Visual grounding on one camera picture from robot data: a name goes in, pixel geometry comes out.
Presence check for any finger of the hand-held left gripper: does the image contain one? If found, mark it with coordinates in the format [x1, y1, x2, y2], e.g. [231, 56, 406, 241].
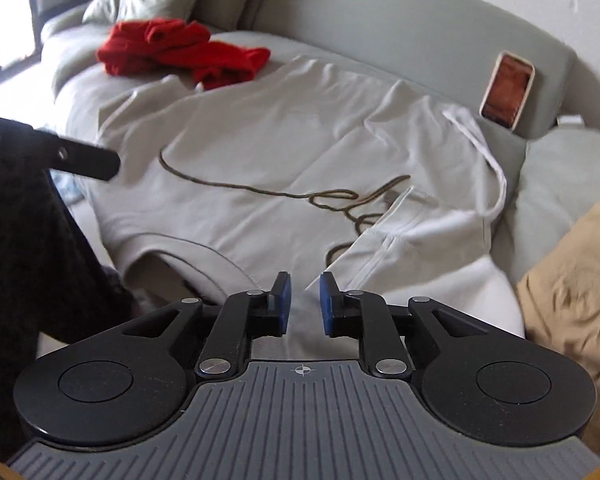
[30, 127, 122, 181]

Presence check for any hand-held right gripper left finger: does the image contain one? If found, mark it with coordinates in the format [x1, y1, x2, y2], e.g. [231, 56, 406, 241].
[121, 271, 294, 379]

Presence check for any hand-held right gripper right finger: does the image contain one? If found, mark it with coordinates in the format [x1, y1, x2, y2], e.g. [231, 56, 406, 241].
[319, 270, 491, 379]

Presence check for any white hoodie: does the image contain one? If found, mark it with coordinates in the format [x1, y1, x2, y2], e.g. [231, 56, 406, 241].
[87, 55, 526, 338]

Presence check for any blue patterned rug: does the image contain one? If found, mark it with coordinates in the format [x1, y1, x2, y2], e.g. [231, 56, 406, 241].
[49, 169, 83, 206]

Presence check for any dark fuzzy cloth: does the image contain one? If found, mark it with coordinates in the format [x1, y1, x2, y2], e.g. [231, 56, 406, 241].
[0, 112, 137, 465]

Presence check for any red fleece garment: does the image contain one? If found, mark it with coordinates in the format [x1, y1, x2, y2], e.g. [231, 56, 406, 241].
[96, 17, 272, 92]

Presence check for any tan cloth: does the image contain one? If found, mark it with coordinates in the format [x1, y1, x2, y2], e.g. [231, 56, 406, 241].
[514, 190, 600, 463]

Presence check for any smartphone in white case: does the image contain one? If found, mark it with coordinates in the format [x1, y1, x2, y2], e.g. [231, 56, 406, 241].
[478, 50, 537, 132]

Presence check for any grey-green sofa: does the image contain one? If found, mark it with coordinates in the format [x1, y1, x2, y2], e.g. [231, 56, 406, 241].
[39, 0, 600, 356]

